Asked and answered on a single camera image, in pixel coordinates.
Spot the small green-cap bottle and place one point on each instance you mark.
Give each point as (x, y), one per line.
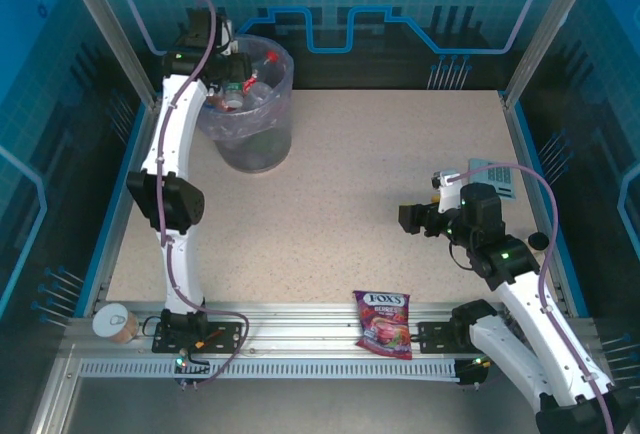
(233, 88)

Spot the small Coca-Cola bottle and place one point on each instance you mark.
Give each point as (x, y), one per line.
(271, 58)

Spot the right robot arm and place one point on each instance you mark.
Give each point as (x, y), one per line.
(530, 314)

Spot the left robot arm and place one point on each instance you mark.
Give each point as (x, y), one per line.
(175, 119)

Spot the clear plastic bin liner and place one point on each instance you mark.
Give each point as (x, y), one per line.
(250, 121)

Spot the grey calculator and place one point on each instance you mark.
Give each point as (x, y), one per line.
(500, 174)

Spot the small jar black lid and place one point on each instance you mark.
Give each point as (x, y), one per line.
(538, 240)

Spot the Fox's berries candy bag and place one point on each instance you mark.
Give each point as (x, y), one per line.
(382, 324)

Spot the pull-tab tin can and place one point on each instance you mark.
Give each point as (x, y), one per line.
(111, 321)

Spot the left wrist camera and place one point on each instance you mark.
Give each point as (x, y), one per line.
(229, 41)

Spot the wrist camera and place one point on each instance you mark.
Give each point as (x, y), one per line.
(450, 189)
(229, 41)

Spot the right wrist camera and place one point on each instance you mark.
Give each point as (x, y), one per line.
(450, 189)

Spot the aluminium frame post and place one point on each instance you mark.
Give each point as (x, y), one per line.
(545, 19)
(100, 14)

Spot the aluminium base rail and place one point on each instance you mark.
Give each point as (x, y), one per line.
(300, 324)

